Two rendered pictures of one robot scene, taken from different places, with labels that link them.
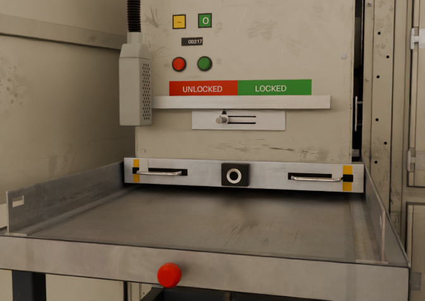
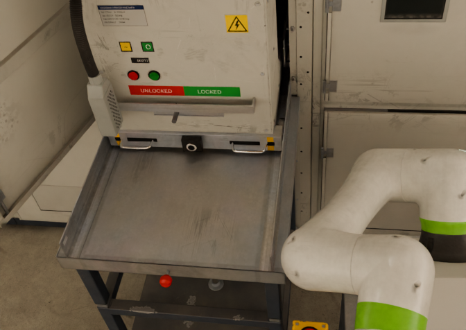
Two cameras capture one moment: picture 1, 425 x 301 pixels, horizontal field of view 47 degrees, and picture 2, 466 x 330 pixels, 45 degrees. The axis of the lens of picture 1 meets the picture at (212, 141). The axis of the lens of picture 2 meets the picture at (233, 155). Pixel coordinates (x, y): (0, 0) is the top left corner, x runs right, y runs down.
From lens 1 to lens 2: 1.05 m
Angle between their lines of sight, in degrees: 42
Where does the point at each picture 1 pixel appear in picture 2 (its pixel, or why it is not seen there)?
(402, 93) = (320, 39)
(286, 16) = (213, 46)
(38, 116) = (31, 119)
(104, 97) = (69, 62)
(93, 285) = not seen: hidden behind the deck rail
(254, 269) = (209, 272)
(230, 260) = (196, 269)
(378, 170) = (303, 89)
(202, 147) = (164, 124)
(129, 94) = (102, 120)
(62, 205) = (84, 209)
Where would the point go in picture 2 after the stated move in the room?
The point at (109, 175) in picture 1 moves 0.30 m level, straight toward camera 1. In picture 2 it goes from (100, 154) to (118, 228)
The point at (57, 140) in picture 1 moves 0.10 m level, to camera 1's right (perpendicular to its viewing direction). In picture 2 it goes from (49, 121) to (81, 116)
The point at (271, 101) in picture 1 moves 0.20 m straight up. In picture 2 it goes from (210, 109) to (200, 49)
